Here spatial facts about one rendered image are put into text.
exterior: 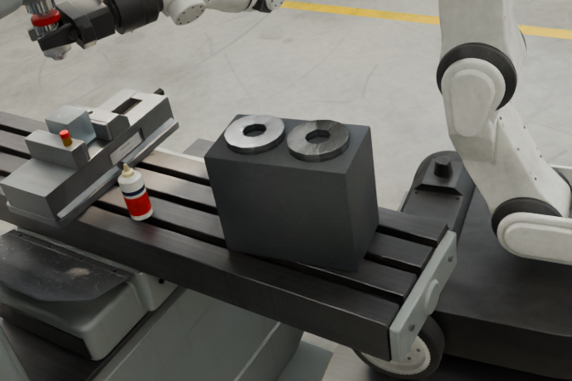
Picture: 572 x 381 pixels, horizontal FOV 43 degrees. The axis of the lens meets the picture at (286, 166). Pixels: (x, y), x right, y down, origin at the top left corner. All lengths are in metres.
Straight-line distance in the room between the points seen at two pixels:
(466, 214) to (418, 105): 1.53
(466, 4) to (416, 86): 2.07
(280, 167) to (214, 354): 0.72
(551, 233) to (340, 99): 1.97
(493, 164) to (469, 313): 0.30
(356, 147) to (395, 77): 2.43
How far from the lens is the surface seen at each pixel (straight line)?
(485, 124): 1.37
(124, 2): 1.27
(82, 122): 1.37
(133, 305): 1.36
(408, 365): 1.60
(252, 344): 1.76
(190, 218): 1.25
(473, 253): 1.64
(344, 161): 0.99
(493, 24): 1.31
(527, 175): 1.47
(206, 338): 1.58
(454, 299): 1.54
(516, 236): 1.51
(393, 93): 3.32
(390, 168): 2.84
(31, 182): 1.36
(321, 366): 1.92
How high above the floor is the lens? 1.69
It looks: 35 degrees down
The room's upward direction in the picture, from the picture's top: 10 degrees counter-clockwise
